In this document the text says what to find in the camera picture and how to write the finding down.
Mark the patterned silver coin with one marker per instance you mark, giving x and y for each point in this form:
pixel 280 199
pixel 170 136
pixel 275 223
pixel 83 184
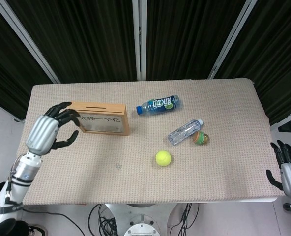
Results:
pixel 118 166

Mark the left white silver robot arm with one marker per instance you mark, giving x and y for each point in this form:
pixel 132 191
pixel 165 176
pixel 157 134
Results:
pixel 22 172

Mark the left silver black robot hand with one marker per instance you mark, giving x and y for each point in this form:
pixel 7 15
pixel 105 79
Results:
pixel 42 134

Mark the white frame post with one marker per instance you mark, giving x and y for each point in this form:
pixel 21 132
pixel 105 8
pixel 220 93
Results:
pixel 139 37
pixel 234 37
pixel 27 41

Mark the green orange toy cup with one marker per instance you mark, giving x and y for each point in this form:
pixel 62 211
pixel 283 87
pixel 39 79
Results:
pixel 200 138

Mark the black pleated curtain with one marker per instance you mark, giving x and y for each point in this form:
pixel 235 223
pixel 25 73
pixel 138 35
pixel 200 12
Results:
pixel 278 49
pixel 8 61
pixel 184 37
pixel 86 37

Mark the black white shoe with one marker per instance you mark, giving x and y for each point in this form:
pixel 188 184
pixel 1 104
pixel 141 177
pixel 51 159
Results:
pixel 38 231

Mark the beige woven table cloth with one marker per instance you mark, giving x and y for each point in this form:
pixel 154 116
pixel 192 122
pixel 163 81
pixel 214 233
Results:
pixel 135 184

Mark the clear plastic water bottle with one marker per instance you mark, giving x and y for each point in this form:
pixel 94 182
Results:
pixel 182 132

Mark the blue label drink bottle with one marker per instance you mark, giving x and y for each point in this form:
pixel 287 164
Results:
pixel 160 104

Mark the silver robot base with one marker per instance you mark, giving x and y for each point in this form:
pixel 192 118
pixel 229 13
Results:
pixel 140 221

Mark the wooden coin box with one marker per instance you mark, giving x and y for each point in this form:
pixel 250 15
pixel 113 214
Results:
pixel 106 108

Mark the yellow tennis ball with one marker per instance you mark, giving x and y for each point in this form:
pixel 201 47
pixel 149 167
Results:
pixel 163 158

